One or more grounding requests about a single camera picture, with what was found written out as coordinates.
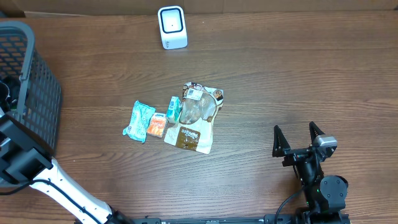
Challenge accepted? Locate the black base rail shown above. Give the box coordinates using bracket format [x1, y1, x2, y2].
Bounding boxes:
[130, 214, 299, 224]

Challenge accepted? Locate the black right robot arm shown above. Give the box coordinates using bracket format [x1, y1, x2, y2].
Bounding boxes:
[272, 121, 350, 223]

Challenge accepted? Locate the brown white snack pouch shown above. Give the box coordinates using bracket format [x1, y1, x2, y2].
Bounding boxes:
[164, 82, 224, 154]

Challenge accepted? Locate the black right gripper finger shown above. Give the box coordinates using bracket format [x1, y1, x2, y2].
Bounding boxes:
[272, 125, 291, 157]
[309, 121, 324, 145]

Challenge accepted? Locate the grey plastic mesh basket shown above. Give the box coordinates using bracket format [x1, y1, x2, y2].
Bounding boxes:
[1, 21, 62, 149]

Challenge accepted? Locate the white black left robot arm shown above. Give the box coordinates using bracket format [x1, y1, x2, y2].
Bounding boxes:
[1, 113, 132, 224]

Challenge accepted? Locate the orange tissue pack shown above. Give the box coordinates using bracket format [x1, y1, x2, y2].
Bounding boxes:
[147, 113, 168, 138]

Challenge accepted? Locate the teal tissue pack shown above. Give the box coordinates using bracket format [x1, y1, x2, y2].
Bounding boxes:
[123, 100, 155, 143]

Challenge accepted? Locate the white barcode scanner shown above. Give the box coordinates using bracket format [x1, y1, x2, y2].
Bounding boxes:
[157, 6, 188, 50]

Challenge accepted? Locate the small teal carton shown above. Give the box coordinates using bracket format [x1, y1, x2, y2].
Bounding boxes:
[166, 96, 182, 124]

